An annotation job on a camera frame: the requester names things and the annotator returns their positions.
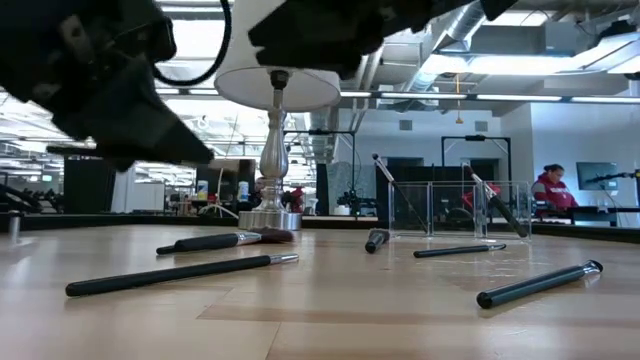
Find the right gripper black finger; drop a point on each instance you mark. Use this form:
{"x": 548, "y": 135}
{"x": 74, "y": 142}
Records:
{"x": 320, "y": 35}

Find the fluffy brown-bristle makeup brush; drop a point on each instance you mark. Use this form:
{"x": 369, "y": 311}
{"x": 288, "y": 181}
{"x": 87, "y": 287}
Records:
{"x": 210, "y": 243}

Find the long black silver-ferrule makeup brush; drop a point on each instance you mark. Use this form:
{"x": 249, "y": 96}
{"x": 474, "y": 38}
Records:
{"x": 175, "y": 275}

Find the thin black makeup brush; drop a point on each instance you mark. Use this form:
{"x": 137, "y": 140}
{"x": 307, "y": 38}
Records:
{"x": 400, "y": 192}

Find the round fluffy-head makeup brush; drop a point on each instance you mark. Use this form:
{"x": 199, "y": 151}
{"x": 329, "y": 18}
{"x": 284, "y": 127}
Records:
{"x": 374, "y": 242}

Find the long-ferrule black-bristle makeup brush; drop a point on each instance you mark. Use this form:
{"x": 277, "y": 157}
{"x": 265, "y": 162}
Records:
{"x": 505, "y": 210}

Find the slim black liner brush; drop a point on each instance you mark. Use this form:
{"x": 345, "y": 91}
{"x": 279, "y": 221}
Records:
{"x": 450, "y": 251}

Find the black background robot arm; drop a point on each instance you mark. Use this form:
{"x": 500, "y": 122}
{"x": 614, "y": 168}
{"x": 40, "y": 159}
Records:
{"x": 355, "y": 200}

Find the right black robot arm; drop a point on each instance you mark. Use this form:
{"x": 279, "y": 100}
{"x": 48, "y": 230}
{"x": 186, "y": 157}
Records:
{"x": 497, "y": 7}

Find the black cabinet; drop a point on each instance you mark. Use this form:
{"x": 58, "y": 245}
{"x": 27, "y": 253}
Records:
{"x": 85, "y": 192}

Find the white bottle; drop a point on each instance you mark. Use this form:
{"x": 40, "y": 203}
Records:
{"x": 243, "y": 191}
{"x": 202, "y": 191}

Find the ceiling light strip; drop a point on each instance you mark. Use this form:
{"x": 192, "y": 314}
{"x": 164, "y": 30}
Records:
{"x": 425, "y": 95}
{"x": 520, "y": 97}

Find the black computer monitor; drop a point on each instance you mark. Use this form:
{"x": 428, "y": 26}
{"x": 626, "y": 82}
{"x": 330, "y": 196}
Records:
{"x": 230, "y": 185}

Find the yellow hanging pendant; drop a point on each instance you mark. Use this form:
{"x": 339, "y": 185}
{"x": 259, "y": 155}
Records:
{"x": 458, "y": 120}

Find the white-shade silver table lamp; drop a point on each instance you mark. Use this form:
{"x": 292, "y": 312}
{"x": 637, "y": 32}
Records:
{"x": 272, "y": 165}

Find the person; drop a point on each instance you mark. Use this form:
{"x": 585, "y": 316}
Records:
{"x": 552, "y": 192}
{"x": 259, "y": 186}

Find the clear acrylic brush organizer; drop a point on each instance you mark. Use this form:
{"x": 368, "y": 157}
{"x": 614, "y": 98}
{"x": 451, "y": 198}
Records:
{"x": 431, "y": 210}

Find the red chair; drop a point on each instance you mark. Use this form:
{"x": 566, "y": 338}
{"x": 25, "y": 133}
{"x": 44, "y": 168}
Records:
{"x": 482, "y": 200}

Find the dark desk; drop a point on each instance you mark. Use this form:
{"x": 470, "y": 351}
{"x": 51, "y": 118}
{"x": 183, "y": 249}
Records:
{"x": 590, "y": 212}

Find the silver ventilation duct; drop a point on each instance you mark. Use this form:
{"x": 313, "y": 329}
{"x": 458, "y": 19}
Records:
{"x": 465, "y": 22}

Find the wall air vent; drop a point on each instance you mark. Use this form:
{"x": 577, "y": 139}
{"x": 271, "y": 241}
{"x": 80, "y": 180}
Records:
{"x": 405, "y": 125}
{"x": 480, "y": 126}

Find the silver metal post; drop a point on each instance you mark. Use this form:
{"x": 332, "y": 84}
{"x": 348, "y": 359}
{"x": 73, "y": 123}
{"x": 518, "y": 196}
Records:
{"x": 14, "y": 227}

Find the black rig frame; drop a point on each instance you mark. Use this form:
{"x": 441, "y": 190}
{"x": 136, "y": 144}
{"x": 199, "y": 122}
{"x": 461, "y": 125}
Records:
{"x": 475, "y": 137}

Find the wall-mounted screen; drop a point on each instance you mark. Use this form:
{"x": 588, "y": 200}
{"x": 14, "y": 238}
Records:
{"x": 597, "y": 175}

